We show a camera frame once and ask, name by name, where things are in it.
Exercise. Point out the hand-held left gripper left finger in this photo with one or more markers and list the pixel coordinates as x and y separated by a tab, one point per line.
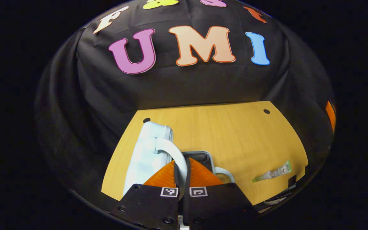
176	179

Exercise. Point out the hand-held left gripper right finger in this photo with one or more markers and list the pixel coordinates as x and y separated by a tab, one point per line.
186	191

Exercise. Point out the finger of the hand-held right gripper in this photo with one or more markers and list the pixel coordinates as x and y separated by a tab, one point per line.
330	115

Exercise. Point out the small light blue suitcase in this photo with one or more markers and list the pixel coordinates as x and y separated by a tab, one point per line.
145	153

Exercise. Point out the green cosmetic tube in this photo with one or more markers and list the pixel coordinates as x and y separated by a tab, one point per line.
272	174

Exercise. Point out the black and white object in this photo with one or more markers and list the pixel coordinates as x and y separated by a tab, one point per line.
292	180

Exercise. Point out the black backdrop cloth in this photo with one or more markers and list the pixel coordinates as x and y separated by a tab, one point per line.
203	83

